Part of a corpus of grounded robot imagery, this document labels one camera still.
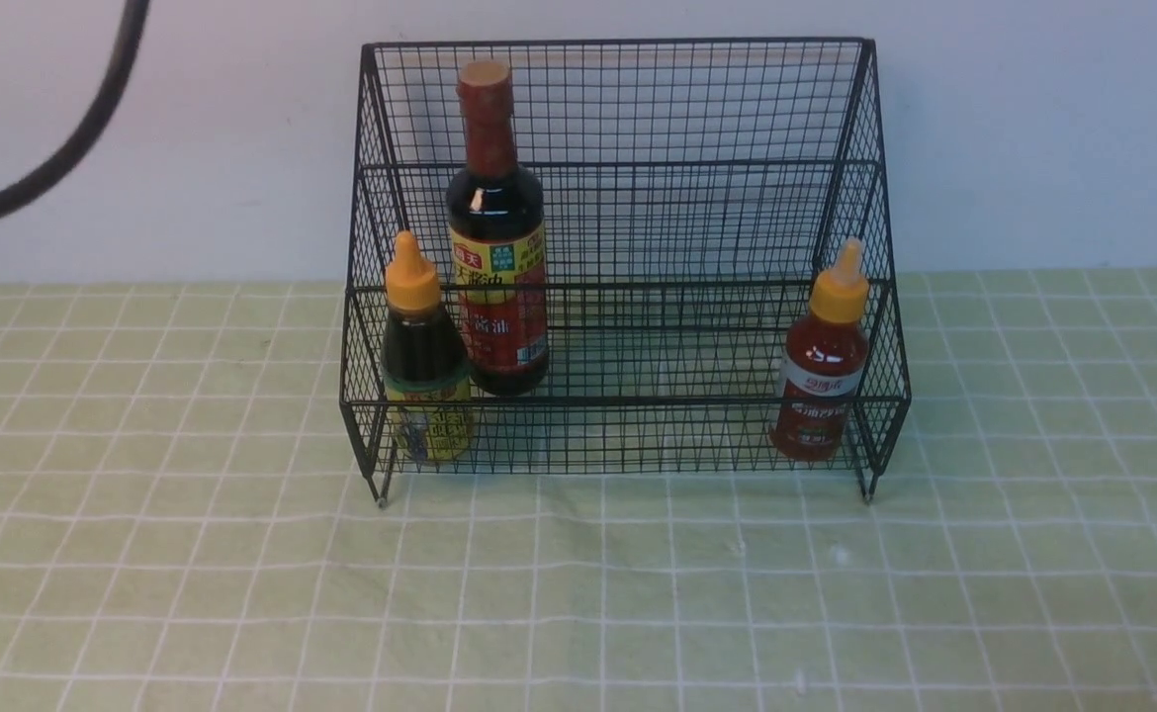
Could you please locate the green checked tablecloth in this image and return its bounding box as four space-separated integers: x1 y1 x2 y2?
0 269 1157 711

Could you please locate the black wire mesh rack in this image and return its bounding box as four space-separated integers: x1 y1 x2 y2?
339 36 912 506

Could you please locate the red tomato sauce bottle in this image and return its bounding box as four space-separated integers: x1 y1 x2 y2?
769 237 869 463

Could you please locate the tall soy sauce bottle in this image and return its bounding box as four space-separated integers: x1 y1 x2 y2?
445 59 550 397

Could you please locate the black cable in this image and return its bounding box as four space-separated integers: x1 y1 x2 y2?
0 0 152 237

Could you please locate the small dark yellow-capped sauce bottle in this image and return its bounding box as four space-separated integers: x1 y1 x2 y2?
383 230 476 464

